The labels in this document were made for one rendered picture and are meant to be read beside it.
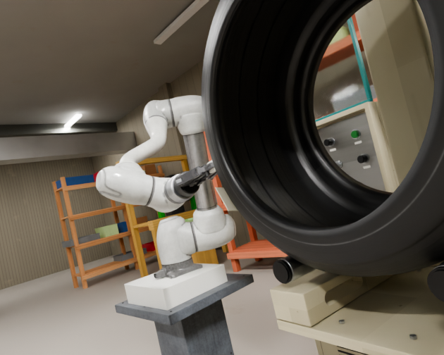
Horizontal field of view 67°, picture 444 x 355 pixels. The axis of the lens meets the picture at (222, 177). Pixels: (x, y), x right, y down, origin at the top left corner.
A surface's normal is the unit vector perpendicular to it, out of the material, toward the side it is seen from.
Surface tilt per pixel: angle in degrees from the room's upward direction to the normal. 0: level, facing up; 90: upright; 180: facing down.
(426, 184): 98
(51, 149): 90
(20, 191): 90
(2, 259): 90
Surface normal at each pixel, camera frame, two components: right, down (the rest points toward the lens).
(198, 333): 0.66, -0.19
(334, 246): -0.74, 0.33
